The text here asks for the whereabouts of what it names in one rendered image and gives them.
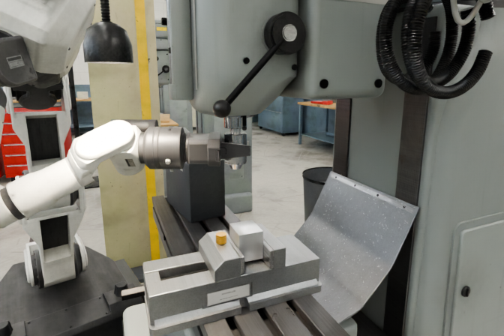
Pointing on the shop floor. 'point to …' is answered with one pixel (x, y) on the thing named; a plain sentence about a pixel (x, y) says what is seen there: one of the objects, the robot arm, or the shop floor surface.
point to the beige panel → (100, 86)
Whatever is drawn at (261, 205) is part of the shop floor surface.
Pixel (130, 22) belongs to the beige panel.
